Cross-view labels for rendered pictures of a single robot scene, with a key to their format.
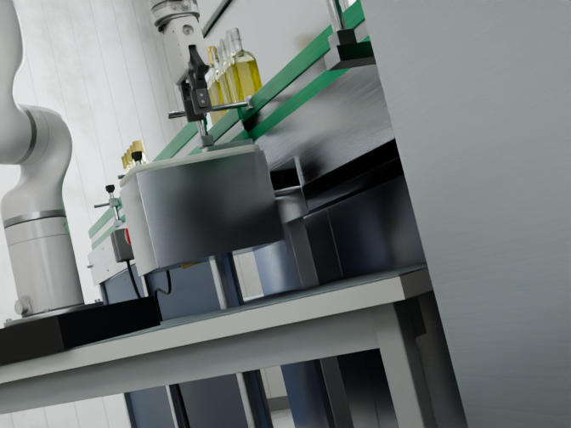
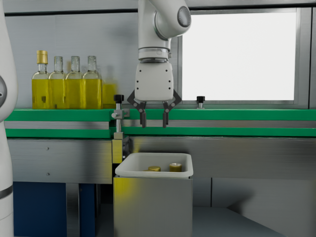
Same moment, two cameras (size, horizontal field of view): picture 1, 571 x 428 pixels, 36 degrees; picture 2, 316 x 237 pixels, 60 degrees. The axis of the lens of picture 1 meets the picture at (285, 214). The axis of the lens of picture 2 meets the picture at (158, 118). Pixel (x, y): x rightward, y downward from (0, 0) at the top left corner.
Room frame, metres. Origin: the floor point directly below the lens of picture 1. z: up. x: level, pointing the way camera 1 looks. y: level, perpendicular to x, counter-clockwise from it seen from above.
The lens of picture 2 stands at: (1.20, 0.75, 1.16)
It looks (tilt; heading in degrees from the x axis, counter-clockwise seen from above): 4 degrees down; 296
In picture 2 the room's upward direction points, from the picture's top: straight up
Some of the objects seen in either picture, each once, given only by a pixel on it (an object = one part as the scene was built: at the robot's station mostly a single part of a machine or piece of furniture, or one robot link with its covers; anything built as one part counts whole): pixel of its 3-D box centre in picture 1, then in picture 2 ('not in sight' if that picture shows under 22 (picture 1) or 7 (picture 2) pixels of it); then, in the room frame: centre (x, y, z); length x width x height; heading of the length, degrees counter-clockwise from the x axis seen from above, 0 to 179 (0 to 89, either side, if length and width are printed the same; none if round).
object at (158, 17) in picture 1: (176, 14); (154, 56); (1.53, 0.11, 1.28); 0.09 x 0.08 x 0.03; 21
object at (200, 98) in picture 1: (200, 92); (169, 114); (1.49, 0.09, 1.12); 0.03 x 0.03 x 0.07; 21
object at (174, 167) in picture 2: not in sight; (175, 172); (1.49, 0.05, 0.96); 0.04 x 0.04 x 0.04
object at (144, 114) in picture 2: (190, 104); (139, 114); (1.57, 0.12, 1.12); 0.03 x 0.03 x 0.07; 21
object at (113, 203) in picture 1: (106, 208); not in sight; (2.62, 0.52, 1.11); 0.07 x 0.04 x 0.13; 111
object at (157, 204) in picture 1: (214, 211); (158, 192); (1.51, 0.12, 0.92); 0.27 x 0.17 x 0.15; 111
